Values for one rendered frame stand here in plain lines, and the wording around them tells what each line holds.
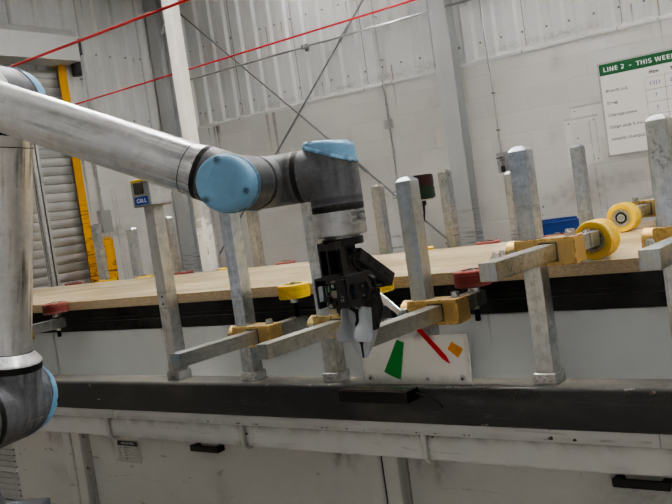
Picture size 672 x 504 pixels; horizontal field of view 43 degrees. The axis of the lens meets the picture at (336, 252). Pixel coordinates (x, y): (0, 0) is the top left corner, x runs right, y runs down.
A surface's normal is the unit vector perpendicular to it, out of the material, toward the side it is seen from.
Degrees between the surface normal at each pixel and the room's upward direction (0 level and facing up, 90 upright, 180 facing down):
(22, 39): 90
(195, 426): 90
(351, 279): 90
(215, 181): 92
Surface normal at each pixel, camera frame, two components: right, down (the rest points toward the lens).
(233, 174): -0.22, 0.11
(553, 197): -0.57, 0.13
